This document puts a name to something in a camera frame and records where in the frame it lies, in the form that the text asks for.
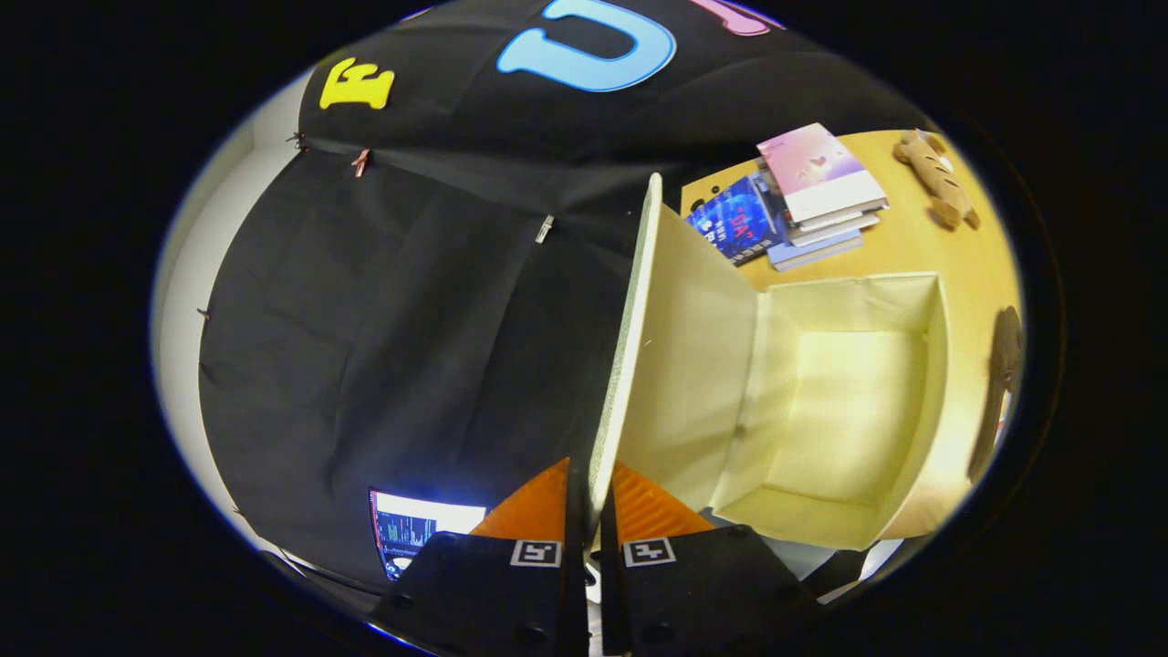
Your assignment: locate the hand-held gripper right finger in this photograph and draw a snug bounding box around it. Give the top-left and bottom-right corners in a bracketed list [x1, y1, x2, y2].
[598, 461, 822, 657]

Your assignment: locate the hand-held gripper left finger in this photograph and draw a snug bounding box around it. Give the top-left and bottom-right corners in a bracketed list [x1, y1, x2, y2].
[370, 456, 591, 657]

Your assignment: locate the fabric storage box with lid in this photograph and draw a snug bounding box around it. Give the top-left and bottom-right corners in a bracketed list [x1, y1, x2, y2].
[589, 173, 952, 553]

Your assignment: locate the brown fuzzy slipper shoe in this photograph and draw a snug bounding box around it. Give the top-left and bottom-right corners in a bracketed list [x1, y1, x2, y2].
[967, 306, 1025, 485]

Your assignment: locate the computer monitor screen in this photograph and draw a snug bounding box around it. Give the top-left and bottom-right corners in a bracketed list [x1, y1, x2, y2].
[369, 489, 489, 582]

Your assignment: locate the dark blue cover book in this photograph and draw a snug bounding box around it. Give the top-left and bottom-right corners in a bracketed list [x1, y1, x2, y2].
[684, 173, 786, 267]

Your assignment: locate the light blue book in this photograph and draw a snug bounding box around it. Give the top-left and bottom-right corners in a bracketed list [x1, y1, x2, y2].
[766, 228, 864, 273]

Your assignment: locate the grey book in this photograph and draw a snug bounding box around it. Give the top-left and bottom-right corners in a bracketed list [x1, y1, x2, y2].
[783, 212, 882, 248]

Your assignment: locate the pink cover book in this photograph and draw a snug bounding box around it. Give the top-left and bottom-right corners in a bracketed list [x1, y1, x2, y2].
[756, 123, 889, 225]

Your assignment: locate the brown bread plush toy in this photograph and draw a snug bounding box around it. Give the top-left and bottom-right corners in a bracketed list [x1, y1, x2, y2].
[892, 130, 982, 230]

